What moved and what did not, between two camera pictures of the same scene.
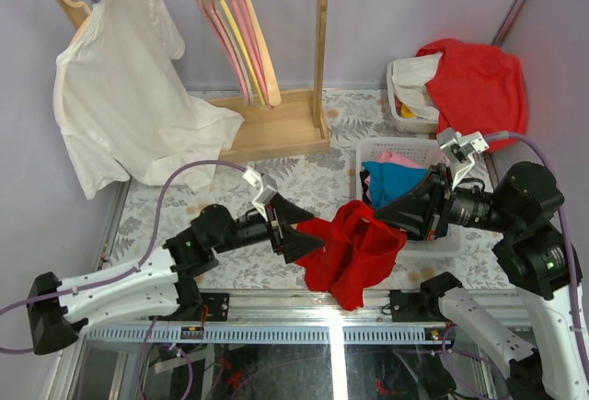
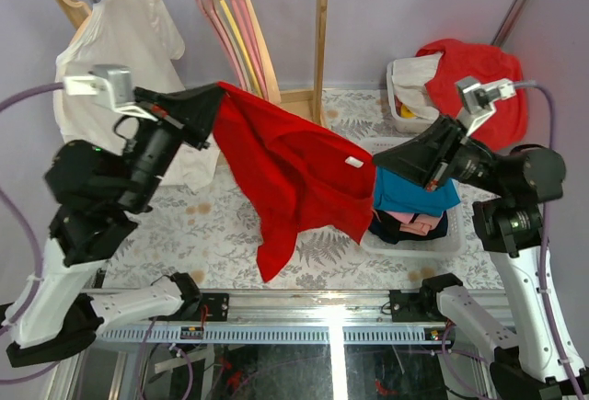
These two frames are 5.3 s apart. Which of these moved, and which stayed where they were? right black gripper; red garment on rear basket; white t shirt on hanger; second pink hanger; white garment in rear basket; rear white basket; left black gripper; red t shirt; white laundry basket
Moved: red t shirt; right black gripper; left black gripper
Stayed: second pink hanger; white laundry basket; red garment on rear basket; rear white basket; white garment in rear basket; white t shirt on hanger
